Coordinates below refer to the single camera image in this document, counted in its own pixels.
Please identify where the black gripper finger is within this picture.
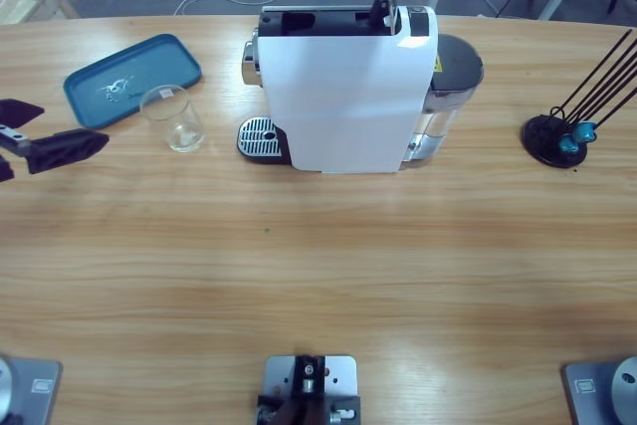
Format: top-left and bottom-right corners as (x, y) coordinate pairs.
(0, 99), (46, 128)
(24, 128), (110, 176)

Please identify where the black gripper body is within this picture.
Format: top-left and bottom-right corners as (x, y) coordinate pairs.
(0, 123), (34, 183)

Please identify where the white capsule coffee machine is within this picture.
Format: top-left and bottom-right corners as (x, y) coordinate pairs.
(242, 4), (442, 175)

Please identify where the blue coffee capsule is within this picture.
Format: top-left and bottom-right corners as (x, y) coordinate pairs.
(571, 120), (598, 143)
(555, 135), (581, 156)

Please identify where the teal plastic serving tray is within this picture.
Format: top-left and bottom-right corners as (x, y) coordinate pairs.
(63, 33), (203, 131)

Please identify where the pale wooden crate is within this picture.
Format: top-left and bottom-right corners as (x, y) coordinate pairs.
(0, 0), (81, 26)

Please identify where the clear drinking glass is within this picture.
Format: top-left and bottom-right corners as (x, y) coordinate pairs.
(139, 85), (208, 154)

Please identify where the black drip tray metal grate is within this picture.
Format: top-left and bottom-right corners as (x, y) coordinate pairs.
(236, 115), (290, 166)

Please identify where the clear water tank black lid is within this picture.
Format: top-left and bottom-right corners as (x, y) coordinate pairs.
(403, 33), (485, 163)

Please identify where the black capsule holder with rods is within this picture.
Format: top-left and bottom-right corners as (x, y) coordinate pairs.
(521, 29), (637, 170)

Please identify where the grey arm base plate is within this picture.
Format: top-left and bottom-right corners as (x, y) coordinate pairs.
(560, 354), (637, 425)
(0, 354), (65, 425)

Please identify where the white camera mount dark post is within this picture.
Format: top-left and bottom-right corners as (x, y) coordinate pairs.
(256, 353), (362, 425)

